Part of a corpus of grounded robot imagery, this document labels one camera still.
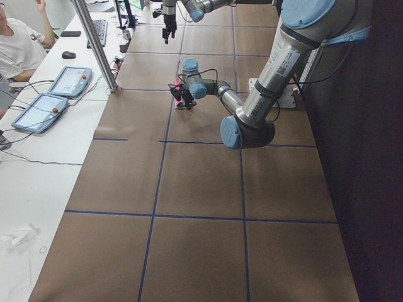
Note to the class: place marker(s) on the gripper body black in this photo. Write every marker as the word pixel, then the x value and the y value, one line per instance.
pixel 183 93
pixel 168 21

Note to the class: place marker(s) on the pink towel grey hem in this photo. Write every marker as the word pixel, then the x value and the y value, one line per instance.
pixel 179 104

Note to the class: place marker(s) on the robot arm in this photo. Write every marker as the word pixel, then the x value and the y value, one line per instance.
pixel 196 10
pixel 303 26

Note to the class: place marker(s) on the metal cup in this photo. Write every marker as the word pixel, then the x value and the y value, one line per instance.
pixel 127 33

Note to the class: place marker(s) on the black keyboard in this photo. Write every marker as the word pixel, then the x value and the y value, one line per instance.
pixel 101 29

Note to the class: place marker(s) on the black smartphone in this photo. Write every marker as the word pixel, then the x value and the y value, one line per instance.
pixel 70 34

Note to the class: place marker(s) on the black computer mouse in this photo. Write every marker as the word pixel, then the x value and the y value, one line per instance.
pixel 68 55

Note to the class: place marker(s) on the upper teach pendant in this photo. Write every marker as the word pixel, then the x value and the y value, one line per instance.
pixel 71 81

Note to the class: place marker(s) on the teach pendant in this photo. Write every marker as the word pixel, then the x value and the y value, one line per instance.
pixel 41 113
pixel 71 81

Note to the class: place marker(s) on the lower teach pendant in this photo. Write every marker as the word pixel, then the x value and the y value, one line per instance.
pixel 41 113

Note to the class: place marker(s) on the person in white shirt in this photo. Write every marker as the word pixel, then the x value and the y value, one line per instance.
pixel 22 48

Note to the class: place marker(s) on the crumpled white tissue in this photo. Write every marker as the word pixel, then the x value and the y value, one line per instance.
pixel 17 238

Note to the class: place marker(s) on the aluminium frame post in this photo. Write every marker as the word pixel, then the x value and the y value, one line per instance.
pixel 87 24

